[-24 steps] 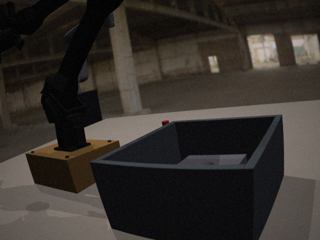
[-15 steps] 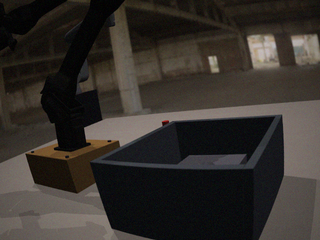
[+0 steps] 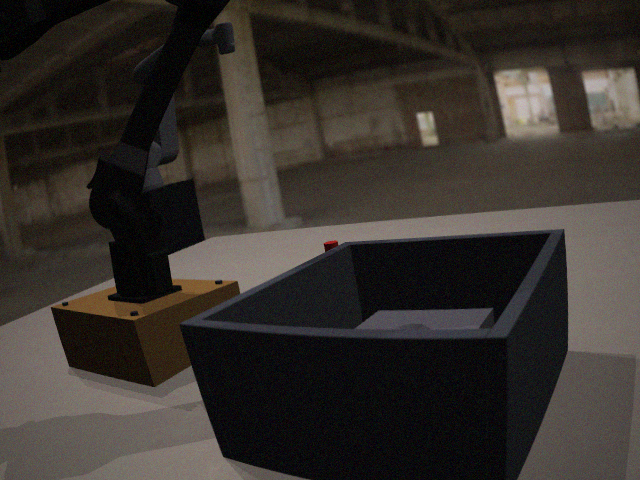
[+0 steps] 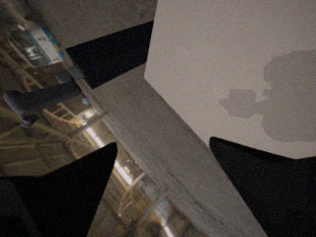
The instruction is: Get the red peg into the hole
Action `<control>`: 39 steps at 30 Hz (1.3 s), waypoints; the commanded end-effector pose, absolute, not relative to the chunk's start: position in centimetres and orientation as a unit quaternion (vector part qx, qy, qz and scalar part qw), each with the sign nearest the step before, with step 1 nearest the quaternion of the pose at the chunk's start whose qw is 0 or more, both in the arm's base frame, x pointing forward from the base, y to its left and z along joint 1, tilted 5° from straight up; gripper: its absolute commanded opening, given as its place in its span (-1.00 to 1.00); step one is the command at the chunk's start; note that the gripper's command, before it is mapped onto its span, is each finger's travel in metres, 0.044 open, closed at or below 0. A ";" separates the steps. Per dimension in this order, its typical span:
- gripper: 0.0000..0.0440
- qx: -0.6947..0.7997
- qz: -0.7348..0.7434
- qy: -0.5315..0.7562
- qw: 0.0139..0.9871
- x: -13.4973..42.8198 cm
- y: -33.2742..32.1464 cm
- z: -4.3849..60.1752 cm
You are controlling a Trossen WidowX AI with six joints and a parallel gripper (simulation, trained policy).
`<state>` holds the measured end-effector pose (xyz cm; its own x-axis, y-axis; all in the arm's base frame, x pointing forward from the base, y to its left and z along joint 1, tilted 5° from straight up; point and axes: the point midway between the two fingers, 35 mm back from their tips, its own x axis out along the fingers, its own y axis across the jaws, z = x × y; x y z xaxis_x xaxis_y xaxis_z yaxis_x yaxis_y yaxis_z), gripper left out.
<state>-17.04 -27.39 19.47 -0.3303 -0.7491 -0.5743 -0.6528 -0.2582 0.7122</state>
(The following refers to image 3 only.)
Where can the dark red peg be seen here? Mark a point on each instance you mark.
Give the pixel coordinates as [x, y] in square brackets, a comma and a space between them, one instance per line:
[330, 244]

